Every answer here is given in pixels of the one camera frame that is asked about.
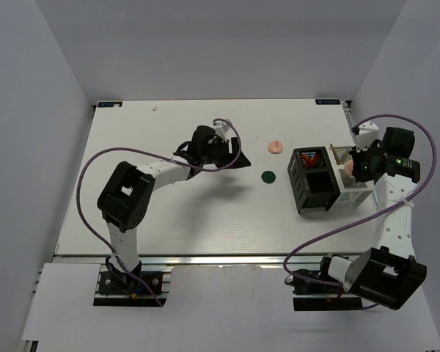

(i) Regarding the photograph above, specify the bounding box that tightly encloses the aluminium table rail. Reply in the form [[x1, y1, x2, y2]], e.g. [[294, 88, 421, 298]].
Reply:
[[53, 252, 371, 268]]

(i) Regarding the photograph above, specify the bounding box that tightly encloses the white slotted organizer box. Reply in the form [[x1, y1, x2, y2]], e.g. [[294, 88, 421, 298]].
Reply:
[[327, 145, 374, 208]]

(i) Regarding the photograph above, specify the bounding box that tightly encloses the wooden stick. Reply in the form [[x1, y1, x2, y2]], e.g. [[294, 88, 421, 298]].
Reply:
[[329, 144, 340, 165], [334, 147, 350, 165]]

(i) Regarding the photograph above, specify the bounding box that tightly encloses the pink powder puff with ribbon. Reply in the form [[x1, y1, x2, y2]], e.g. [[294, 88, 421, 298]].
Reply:
[[268, 140, 284, 155]]

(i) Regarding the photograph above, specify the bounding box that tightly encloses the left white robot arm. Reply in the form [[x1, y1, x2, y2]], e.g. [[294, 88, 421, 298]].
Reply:
[[97, 122, 251, 293]]

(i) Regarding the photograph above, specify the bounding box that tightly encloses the black slotted organizer box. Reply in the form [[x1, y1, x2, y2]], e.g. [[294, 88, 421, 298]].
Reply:
[[287, 147, 340, 213]]

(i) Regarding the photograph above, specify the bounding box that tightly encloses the dark red lip gloss tube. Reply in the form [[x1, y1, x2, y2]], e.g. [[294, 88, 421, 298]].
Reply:
[[310, 155, 320, 167]]

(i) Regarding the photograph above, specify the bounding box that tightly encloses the right blue corner sticker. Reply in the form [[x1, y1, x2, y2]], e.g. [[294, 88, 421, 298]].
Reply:
[[315, 98, 341, 105]]

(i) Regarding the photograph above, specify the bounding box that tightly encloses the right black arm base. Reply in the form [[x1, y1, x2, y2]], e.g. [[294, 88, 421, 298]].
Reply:
[[284, 274, 364, 312]]

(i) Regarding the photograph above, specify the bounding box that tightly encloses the left blue corner sticker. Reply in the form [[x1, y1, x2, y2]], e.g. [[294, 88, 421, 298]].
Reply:
[[96, 101, 122, 109]]

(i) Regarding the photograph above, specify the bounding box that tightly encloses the green round compact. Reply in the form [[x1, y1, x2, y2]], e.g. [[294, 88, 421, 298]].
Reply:
[[261, 170, 276, 184]]

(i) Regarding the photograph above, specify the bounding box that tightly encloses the blue corner sticker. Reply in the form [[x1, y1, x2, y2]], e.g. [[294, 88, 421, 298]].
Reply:
[[315, 98, 341, 105], [96, 101, 122, 109]]

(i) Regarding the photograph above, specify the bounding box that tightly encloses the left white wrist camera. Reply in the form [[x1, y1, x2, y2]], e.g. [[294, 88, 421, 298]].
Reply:
[[213, 118, 231, 141]]

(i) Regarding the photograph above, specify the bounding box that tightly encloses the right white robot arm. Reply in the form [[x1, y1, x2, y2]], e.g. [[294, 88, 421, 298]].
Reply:
[[316, 122, 427, 310]]

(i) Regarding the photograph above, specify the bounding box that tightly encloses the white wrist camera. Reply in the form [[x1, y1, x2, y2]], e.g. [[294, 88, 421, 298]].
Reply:
[[351, 122, 380, 153], [213, 118, 231, 141]]

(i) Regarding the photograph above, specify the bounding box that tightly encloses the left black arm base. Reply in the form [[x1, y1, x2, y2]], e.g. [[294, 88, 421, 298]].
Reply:
[[93, 257, 170, 307]]

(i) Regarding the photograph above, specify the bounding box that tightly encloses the plain pink powder puff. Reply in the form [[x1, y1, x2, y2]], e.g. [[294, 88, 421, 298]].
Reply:
[[344, 159, 354, 177]]

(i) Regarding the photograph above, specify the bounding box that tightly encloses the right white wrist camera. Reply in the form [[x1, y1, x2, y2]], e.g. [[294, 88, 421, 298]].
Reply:
[[351, 122, 380, 153]]

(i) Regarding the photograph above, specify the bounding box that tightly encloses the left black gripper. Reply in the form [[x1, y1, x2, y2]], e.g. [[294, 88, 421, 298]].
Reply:
[[201, 137, 250, 169]]

